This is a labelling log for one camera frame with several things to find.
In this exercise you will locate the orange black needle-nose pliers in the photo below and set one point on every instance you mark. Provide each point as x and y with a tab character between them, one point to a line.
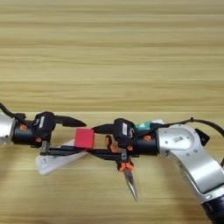
130	180

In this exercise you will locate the red cube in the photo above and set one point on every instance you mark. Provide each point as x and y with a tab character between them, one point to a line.
84	138

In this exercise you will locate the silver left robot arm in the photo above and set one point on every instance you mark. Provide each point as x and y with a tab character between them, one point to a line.
5	128

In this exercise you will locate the white green glue stick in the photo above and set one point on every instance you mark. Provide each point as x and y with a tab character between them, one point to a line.
144	126

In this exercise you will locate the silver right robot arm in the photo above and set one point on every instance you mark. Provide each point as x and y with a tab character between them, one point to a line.
198	166

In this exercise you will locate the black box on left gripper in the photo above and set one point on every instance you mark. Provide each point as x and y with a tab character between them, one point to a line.
43	124

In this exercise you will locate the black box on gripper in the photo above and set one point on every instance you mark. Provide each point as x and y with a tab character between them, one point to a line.
124	131
43	124

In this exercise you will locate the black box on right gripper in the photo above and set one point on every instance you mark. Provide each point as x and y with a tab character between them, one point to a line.
124	131

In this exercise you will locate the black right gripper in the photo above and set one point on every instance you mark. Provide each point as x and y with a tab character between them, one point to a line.
145	144

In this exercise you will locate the white rectangular plastic device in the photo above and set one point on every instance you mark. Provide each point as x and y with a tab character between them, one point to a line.
49	164

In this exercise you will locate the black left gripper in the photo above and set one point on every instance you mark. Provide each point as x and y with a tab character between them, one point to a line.
24	132

